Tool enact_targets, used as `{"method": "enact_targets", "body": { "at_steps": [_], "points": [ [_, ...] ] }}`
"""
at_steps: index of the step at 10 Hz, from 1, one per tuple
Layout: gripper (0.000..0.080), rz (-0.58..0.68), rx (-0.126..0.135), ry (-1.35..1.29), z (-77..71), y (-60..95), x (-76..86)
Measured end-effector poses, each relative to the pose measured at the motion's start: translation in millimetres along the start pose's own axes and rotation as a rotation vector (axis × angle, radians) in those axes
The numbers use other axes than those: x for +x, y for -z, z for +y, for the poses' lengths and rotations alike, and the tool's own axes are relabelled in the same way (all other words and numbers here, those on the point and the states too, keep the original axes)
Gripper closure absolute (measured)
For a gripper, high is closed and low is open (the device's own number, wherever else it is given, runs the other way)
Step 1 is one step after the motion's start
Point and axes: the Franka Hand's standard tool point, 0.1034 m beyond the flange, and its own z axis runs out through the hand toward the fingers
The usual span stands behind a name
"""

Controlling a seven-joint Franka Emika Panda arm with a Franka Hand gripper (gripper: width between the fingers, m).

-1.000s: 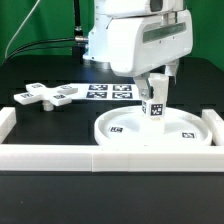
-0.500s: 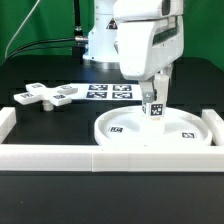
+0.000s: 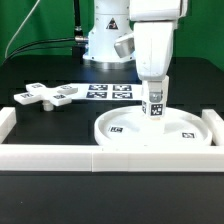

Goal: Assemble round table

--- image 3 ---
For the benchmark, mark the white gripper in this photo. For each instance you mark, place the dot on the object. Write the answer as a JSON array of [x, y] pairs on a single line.
[[153, 43]]

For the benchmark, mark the white round table top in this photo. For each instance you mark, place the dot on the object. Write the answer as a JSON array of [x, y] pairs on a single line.
[[130, 126]]

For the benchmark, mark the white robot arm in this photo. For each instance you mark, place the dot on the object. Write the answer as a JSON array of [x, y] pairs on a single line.
[[111, 40]]

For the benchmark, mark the white marker sheet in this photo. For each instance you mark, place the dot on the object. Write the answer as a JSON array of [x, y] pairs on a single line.
[[106, 92]]

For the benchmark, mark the white right fence bar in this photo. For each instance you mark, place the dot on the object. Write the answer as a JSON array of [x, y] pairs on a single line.
[[216, 125]]

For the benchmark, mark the white fence bar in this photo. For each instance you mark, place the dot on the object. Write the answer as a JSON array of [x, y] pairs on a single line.
[[7, 122], [216, 125], [104, 159]]

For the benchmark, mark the white cross-shaped table base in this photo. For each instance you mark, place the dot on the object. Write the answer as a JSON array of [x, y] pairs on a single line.
[[50, 97]]

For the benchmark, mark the white left fence bar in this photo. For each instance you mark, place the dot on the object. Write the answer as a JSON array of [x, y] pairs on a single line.
[[7, 122]]

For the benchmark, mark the white front fence bar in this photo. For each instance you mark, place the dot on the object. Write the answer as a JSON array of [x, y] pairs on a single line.
[[104, 159]]

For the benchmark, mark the black vertical post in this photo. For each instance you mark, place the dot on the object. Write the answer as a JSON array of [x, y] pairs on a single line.
[[77, 19]]

